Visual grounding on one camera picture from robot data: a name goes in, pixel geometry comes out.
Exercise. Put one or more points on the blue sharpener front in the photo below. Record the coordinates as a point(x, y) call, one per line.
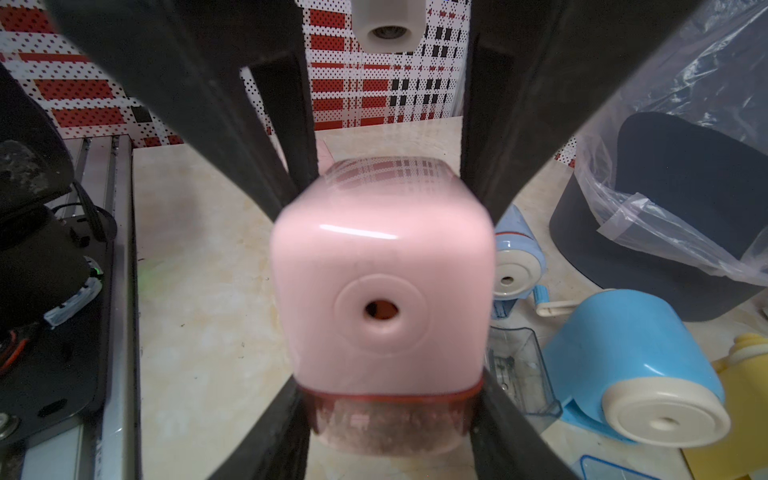
point(520, 262)

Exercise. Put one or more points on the translucent grey sharpener tray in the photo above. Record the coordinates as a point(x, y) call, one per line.
point(514, 357)

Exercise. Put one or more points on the pink sharpener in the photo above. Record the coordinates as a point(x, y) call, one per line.
point(383, 272)
point(325, 158)

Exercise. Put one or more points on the blue sharpener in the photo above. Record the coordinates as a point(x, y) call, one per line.
point(520, 262)
point(623, 365)

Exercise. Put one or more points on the yellow pencil sharpener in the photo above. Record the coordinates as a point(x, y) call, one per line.
point(742, 453)

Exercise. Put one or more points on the translucent blue sharpener tray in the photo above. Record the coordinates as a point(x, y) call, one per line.
point(592, 468)

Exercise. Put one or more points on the grey bin with plastic liner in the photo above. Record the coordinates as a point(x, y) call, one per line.
point(669, 190)

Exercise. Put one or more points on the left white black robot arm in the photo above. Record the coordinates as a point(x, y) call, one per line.
point(231, 78)

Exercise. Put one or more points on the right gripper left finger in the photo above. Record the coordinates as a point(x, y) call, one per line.
point(277, 445)

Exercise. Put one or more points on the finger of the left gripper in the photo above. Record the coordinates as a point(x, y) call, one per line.
point(230, 77)
point(535, 73)

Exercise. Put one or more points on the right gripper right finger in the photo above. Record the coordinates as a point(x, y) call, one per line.
point(505, 445)

